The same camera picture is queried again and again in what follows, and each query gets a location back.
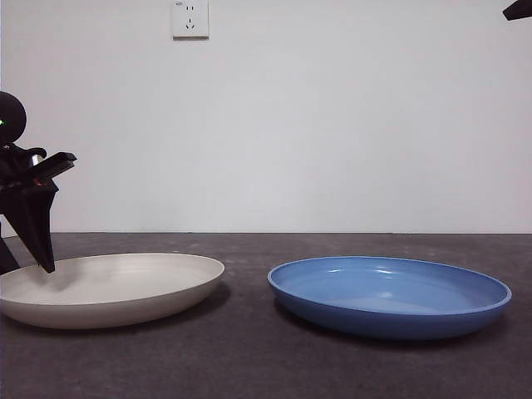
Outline blue round plate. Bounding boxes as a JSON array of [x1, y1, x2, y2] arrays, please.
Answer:
[[267, 255, 513, 341]]

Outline white round plate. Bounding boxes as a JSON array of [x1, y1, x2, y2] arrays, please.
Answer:
[[0, 252, 226, 330]]

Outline white wall socket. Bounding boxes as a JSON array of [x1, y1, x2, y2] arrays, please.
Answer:
[[172, 0, 209, 41]]

